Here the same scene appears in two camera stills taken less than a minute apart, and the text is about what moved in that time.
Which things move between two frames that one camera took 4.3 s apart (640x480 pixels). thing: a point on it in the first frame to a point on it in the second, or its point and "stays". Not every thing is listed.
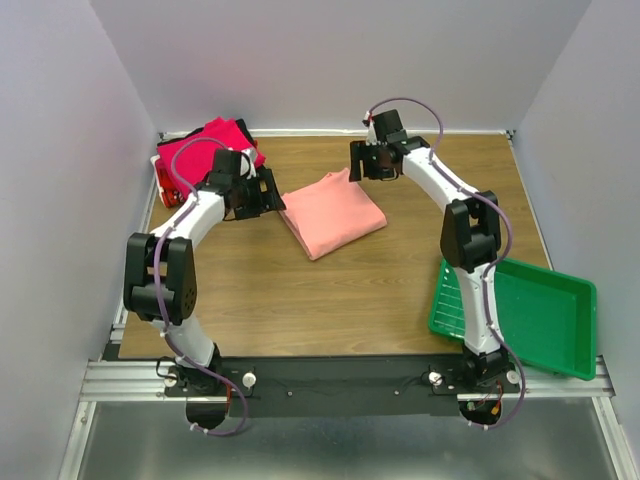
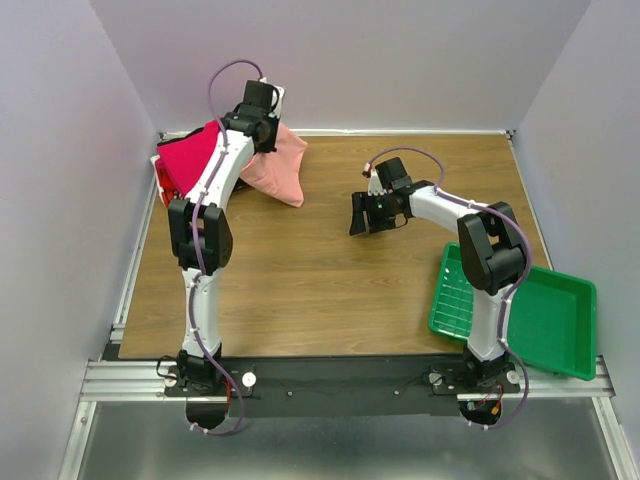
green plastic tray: x=547 y=319 stays
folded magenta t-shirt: x=191 y=160 stays
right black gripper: x=357 y=150 to x=360 y=204
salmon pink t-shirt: x=331 y=214 to x=276 y=173
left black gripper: x=266 y=201 to x=268 y=145
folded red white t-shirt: x=169 y=191 stays
